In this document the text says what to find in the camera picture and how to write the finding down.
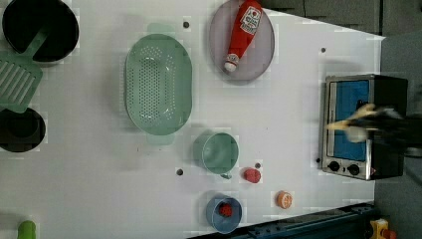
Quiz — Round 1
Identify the yellow red object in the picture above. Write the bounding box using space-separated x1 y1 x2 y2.
370 218 397 239

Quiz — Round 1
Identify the orange slice toy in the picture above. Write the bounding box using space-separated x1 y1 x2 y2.
277 191 293 209

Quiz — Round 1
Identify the green cup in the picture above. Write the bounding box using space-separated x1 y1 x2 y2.
192 130 240 179

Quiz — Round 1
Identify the green slotted spatula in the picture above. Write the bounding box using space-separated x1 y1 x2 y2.
0 27 48 114

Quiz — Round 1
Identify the red plush ketchup bottle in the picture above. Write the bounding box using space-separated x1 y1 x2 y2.
224 0 263 72

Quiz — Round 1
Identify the green perforated colander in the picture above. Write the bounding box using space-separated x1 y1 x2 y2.
124 23 193 145

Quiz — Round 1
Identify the black silver toaster oven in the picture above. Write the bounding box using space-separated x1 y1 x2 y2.
321 75 408 180

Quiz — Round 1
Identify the blue cup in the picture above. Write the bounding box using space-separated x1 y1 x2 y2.
205 194 243 234

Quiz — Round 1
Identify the grey round plate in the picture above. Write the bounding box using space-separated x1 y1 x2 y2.
208 0 275 81

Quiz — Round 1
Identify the black cylindrical container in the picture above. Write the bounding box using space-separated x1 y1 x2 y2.
0 108 46 152
2 0 80 63

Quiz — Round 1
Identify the yellow plush peeled banana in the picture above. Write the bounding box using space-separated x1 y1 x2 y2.
325 104 376 143

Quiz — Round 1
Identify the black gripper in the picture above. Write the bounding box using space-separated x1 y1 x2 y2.
364 109 422 149

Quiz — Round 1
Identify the red toy in blue cup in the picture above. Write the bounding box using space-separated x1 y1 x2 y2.
218 203 233 217

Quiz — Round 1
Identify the red plush strawberry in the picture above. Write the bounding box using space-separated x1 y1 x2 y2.
243 168 262 183

